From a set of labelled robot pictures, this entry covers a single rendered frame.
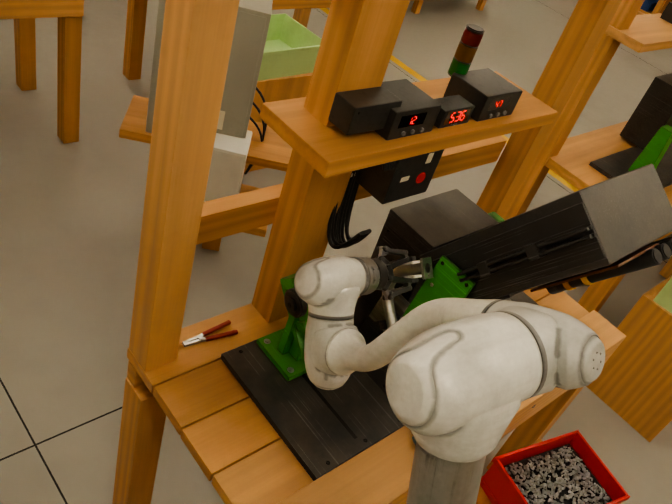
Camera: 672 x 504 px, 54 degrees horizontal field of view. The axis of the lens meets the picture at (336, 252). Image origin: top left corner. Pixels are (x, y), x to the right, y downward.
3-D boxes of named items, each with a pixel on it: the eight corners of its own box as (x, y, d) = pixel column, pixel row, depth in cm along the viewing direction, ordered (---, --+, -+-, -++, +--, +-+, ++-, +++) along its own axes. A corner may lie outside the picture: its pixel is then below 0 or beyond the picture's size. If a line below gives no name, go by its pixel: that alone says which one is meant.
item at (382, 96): (394, 127, 153) (403, 100, 149) (346, 136, 144) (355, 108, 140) (374, 111, 157) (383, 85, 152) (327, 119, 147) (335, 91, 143)
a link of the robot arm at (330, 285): (334, 251, 152) (330, 306, 153) (286, 254, 140) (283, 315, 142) (371, 257, 145) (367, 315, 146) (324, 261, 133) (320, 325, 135)
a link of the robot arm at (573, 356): (523, 285, 107) (463, 300, 100) (625, 308, 93) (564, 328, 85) (521, 361, 110) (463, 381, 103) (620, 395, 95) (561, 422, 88)
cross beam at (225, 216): (496, 161, 238) (507, 140, 232) (174, 251, 157) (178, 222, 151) (486, 153, 240) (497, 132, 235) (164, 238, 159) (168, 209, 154)
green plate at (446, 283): (447, 339, 179) (489, 281, 170) (430, 344, 173) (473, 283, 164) (418, 311, 185) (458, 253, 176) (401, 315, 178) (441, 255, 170)
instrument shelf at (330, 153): (552, 123, 196) (558, 112, 193) (324, 178, 140) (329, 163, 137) (491, 82, 208) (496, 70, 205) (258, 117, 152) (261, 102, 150)
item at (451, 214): (457, 302, 217) (500, 223, 196) (393, 333, 198) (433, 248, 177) (419, 267, 225) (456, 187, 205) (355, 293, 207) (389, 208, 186)
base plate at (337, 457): (562, 331, 223) (565, 326, 222) (314, 483, 155) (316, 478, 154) (473, 254, 244) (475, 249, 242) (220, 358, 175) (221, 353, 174)
